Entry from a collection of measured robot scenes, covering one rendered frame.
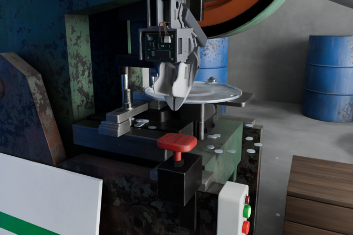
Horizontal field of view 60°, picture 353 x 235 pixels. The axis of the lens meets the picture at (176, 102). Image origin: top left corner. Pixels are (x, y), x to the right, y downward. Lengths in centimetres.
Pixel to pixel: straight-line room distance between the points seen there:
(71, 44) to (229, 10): 60
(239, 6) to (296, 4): 298
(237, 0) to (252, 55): 306
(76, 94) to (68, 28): 19
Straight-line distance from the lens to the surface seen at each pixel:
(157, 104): 91
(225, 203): 69
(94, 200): 86
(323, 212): 135
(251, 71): 427
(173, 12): 52
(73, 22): 94
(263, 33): 421
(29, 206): 104
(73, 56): 93
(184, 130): 85
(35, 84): 95
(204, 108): 88
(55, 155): 96
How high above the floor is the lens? 97
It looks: 14 degrees down
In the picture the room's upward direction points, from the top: straight up
